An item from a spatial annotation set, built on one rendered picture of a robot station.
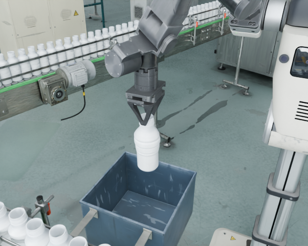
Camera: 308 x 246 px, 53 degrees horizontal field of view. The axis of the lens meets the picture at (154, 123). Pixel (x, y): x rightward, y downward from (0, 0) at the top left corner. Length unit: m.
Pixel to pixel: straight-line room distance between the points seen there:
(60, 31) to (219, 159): 2.92
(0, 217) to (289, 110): 0.82
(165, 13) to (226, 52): 3.93
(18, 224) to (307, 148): 0.83
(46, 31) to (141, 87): 3.88
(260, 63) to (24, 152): 3.03
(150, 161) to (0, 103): 1.21
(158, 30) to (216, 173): 2.12
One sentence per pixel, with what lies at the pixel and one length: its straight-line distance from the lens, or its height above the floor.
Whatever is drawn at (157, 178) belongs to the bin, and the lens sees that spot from 1.29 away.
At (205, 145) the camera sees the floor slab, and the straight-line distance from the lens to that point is 2.98.
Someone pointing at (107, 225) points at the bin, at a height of 0.88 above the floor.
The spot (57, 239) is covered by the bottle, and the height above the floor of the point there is 1.16.
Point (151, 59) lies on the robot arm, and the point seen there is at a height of 1.48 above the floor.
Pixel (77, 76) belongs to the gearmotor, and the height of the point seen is 1.01.
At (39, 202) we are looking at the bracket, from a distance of 0.92.
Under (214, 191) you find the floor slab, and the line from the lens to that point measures 2.52.
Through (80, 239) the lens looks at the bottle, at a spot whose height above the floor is 1.16.
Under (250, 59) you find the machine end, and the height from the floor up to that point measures 0.28.
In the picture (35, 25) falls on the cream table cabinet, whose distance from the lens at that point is 4.47.
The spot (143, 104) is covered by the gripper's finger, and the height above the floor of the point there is 1.37.
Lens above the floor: 1.72
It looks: 32 degrees down
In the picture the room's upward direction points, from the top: straight up
